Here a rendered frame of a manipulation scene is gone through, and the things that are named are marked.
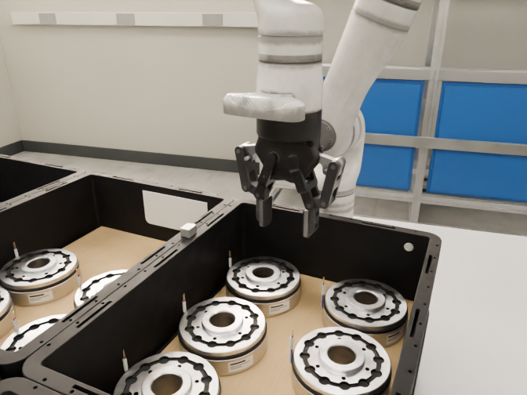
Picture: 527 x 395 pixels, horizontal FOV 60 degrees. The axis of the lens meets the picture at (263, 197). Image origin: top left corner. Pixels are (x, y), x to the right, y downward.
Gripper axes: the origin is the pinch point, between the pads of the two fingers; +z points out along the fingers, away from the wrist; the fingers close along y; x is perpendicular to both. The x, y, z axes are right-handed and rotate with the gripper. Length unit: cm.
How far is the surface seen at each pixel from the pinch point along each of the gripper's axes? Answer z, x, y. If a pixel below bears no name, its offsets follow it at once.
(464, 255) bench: 26, -50, -19
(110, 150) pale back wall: 87, -211, 269
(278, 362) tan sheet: 12.6, 10.6, -4.5
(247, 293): 9.3, 4.8, 3.1
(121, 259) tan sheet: 12.5, 2.8, 27.7
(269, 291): 9.7, 2.5, 1.1
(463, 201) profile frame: 66, -185, -8
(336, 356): 10.5, 8.7, -10.7
